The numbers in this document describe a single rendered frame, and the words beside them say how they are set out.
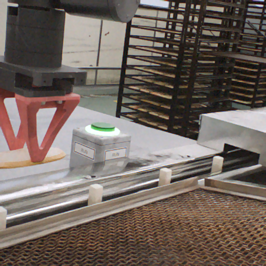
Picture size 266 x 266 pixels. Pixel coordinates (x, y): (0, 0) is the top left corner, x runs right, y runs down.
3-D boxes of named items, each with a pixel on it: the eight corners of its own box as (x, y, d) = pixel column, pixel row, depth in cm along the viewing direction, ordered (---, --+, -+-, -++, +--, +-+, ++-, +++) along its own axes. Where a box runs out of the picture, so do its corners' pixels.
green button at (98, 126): (102, 130, 82) (103, 121, 82) (119, 136, 79) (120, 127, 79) (84, 132, 79) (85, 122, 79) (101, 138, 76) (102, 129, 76)
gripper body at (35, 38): (29, 72, 56) (34, 5, 54) (88, 90, 50) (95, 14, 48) (-23, 72, 51) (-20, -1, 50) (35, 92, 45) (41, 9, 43)
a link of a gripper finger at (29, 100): (36, 145, 57) (42, 64, 55) (76, 162, 52) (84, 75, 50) (-17, 152, 52) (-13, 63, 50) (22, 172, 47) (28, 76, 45)
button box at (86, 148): (98, 183, 87) (105, 122, 84) (130, 198, 82) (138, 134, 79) (62, 191, 81) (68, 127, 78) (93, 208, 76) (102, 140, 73)
